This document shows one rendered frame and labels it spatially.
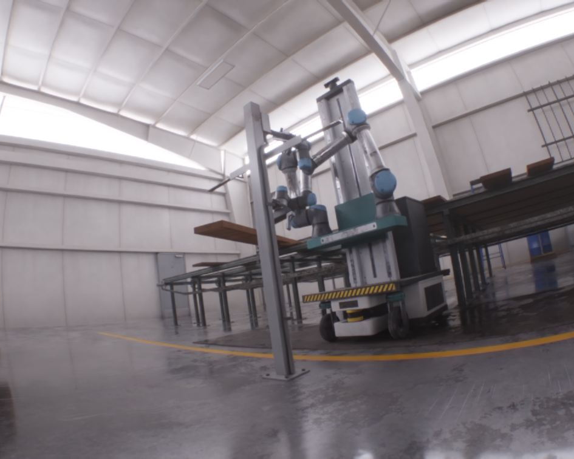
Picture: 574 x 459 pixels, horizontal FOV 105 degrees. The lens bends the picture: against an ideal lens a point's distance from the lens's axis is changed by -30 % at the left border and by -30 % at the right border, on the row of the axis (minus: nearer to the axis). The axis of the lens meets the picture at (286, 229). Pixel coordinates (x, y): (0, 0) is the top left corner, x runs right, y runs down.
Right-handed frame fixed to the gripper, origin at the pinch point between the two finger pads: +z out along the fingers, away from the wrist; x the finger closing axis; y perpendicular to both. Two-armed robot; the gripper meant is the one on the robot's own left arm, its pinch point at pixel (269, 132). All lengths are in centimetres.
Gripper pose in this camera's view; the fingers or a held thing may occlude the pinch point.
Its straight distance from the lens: 166.0
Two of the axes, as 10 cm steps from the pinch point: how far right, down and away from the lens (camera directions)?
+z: -6.7, -0.6, -7.4
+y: 2.8, -9.5, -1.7
